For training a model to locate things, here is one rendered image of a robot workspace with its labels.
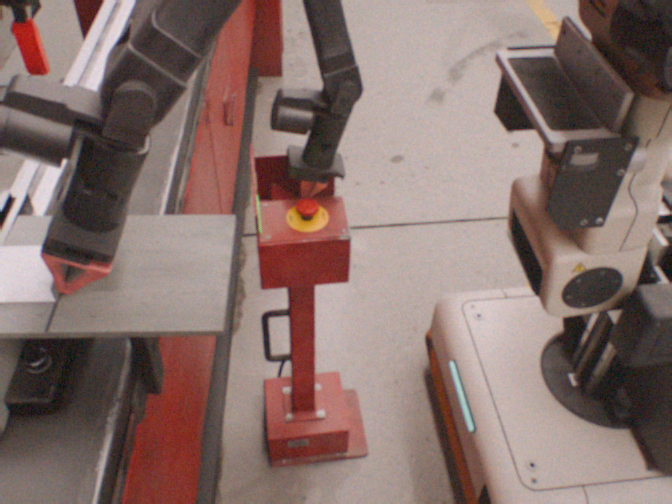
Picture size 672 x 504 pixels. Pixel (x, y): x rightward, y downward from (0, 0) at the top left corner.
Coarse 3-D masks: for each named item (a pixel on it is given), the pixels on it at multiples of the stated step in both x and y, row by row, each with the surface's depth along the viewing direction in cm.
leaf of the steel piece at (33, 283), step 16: (0, 256) 74; (16, 256) 74; (32, 256) 74; (0, 272) 72; (16, 272) 72; (32, 272) 72; (48, 272) 72; (64, 272) 72; (0, 288) 71; (16, 288) 71; (32, 288) 71; (48, 288) 71
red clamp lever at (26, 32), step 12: (0, 0) 66; (12, 0) 66; (24, 0) 67; (12, 12) 68; (24, 12) 68; (12, 24) 69; (24, 24) 69; (24, 36) 69; (36, 36) 70; (24, 48) 70; (36, 48) 70; (24, 60) 71; (36, 60) 71; (36, 72) 72; (48, 72) 73
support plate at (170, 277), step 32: (32, 224) 78; (128, 224) 79; (160, 224) 79; (192, 224) 79; (224, 224) 79; (128, 256) 75; (160, 256) 75; (192, 256) 75; (224, 256) 75; (96, 288) 71; (128, 288) 71; (160, 288) 71; (192, 288) 72; (224, 288) 72; (0, 320) 68; (32, 320) 68; (64, 320) 68; (96, 320) 68; (128, 320) 68; (160, 320) 68; (192, 320) 68; (224, 320) 69
